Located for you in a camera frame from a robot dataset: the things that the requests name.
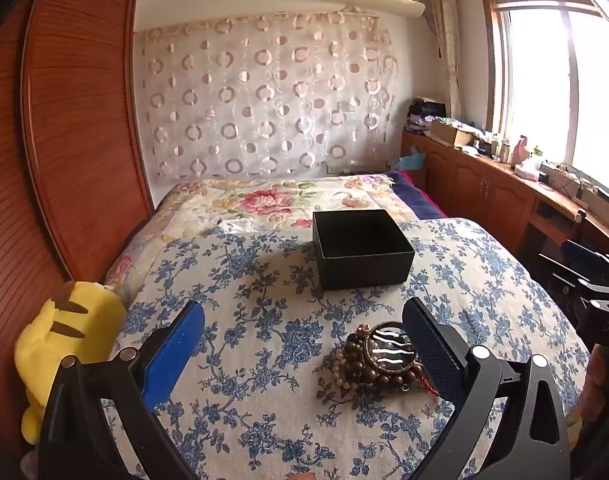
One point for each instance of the circle-patterned sheer curtain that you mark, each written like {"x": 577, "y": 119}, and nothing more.
{"x": 264, "y": 95}

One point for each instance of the white wall socket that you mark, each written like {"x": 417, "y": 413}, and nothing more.
{"x": 339, "y": 169}

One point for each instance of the pile of dark clothes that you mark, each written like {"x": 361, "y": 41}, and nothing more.
{"x": 427, "y": 112}

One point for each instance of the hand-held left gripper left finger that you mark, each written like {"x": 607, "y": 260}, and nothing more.
{"x": 177, "y": 345}

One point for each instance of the black square box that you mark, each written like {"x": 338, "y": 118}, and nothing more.
{"x": 364, "y": 265}

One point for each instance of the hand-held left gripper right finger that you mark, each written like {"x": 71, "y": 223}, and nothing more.
{"x": 429, "y": 345}

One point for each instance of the dark blue blanket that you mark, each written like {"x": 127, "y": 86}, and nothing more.
{"x": 419, "y": 200}

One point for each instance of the long wooden cabinet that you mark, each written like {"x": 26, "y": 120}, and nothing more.
{"x": 479, "y": 190}

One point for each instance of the blue floral quilt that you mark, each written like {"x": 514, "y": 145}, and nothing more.
{"x": 264, "y": 360}

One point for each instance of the round black white-striped ornament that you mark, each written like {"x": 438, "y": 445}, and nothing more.
{"x": 390, "y": 349}

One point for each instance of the pale window curtain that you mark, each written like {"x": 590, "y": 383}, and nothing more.
{"x": 449, "y": 45}

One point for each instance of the white power strip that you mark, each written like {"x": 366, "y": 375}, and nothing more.
{"x": 564, "y": 172}

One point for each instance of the pink floral bedsheet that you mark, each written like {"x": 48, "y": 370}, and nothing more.
{"x": 264, "y": 202}

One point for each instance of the open cardboard box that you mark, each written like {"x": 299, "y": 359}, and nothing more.
{"x": 452, "y": 132}

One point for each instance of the wooden-framed window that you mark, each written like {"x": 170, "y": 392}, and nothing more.
{"x": 534, "y": 60}

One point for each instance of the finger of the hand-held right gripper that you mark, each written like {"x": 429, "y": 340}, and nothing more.
{"x": 582, "y": 251}
{"x": 564, "y": 275}

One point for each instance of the teal bag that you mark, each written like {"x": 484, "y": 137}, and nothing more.
{"x": 407, "y": 161}

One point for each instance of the pink figurine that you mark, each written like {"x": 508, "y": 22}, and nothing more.
{"x": 522, "y": 150}

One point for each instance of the white tissue pack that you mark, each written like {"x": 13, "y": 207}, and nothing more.
{"x": 528, "y": 171}

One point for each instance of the person's right hand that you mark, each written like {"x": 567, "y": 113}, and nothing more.
{"x": 602, "y": 385}

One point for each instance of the yellow plush toy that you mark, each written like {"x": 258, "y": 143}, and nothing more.
{"x": 84, "y": 320}

